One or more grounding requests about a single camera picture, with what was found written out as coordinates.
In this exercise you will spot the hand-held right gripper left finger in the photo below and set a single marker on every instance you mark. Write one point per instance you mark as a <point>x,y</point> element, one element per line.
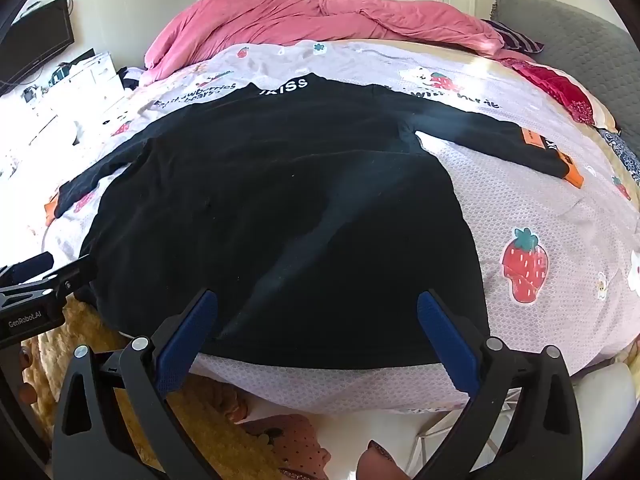
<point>185,345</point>

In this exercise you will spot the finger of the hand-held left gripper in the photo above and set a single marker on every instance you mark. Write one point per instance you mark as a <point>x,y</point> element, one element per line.
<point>75,272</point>
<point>30,266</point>

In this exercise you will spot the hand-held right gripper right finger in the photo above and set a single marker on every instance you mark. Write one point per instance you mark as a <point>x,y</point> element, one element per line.
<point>445,340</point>

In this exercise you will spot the black long-sleeved shirt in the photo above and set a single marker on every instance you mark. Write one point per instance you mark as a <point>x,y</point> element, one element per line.
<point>280,210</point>

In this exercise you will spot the dark clothes pile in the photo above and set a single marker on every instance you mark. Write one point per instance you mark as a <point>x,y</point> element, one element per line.
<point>131,77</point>

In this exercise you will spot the person's right hand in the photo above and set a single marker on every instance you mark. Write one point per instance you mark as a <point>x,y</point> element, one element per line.
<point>380,465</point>

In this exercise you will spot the strawberry printed bed sheet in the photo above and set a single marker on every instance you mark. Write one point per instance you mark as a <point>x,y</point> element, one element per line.
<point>525,200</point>

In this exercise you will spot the white dresser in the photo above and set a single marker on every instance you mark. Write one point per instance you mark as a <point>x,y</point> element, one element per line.
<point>95,80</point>

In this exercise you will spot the black television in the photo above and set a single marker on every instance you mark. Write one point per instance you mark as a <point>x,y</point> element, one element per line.
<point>35,40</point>

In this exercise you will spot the blue patterned pillow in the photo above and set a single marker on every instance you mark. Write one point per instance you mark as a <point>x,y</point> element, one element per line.
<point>625,155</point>

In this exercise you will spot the striped pillow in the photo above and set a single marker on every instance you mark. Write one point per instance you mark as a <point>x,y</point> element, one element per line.
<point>515,37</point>

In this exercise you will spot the pink duvet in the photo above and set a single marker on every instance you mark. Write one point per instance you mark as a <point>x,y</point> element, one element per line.
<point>280,20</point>

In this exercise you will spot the grey quilted headboard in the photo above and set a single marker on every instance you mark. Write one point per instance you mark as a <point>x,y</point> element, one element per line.
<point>565,35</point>

